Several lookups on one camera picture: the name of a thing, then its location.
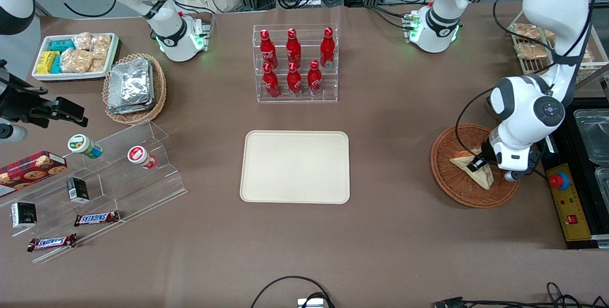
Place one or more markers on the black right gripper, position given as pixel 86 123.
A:
pixel 20 104

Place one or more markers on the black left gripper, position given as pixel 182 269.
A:
pixel 486 150

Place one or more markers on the triangular sandwich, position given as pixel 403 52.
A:
pixel 483 179

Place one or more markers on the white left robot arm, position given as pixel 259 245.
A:
pixel 523 108

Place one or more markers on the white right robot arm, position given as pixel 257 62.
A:
pixel 173 41

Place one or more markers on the brown wicker basket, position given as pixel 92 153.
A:
pixel 452 184

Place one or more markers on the white snack tray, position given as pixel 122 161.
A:
pixel 69 76

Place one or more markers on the light wicker basket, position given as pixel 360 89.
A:
pixel 142 115

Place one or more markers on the cream plastic tray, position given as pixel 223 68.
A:
pixel 295 167

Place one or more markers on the green lid cup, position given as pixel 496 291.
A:
pixel 78 144

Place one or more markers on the teal snack packet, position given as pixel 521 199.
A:
pixel 56 64
pixel 62 45

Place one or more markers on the yellow snack packet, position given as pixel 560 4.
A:
pixel 45 63

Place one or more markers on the rice cracker packet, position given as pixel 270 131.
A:
pixel 101 46
pixel 76 61
pixel 82 41
pixel 98 65

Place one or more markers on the red tartan cookie box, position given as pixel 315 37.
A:
pixel 33 167

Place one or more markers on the small black carton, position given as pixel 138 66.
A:
pixel 24 213
pixel 76 189

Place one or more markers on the silver foil packet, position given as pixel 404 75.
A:
pixel 131 84

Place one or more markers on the red emergency stop button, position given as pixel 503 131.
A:
pixel 560 181

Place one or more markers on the red lid cup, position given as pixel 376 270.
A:
pixel 137 154

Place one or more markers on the yellow control box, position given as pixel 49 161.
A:
pixel 571 205

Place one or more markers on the Snickers chocolate bar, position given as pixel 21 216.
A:
pixel 52 242
pixel 97 218

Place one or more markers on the clear plastic container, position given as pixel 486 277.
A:
pixel 592 134
pixel 603 179

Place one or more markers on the wrapped bread packet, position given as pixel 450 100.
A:
pixel 549 37
pixel 532 51
pixel 525 32
pixel 587 58

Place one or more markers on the clear acrylic stepped stand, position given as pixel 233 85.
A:
pixel 162 189

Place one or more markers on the black side shelf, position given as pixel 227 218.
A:
pixel 600 213

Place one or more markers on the red cola bottle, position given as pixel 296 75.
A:
pixel 293 50
pixel 294 83
pixel 271 84
pixel 314 81
pixel 268 51
pixel 327 50

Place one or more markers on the clear acrylic bottle rack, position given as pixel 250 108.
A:
pixel 304 97

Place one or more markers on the small grey device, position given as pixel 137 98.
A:
pixel 311 303

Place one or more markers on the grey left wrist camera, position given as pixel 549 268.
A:
pixel 513 175

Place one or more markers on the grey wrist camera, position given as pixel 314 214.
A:
pixel 12 133
pixel 513 175

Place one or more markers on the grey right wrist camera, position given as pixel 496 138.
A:
pixel 12 133

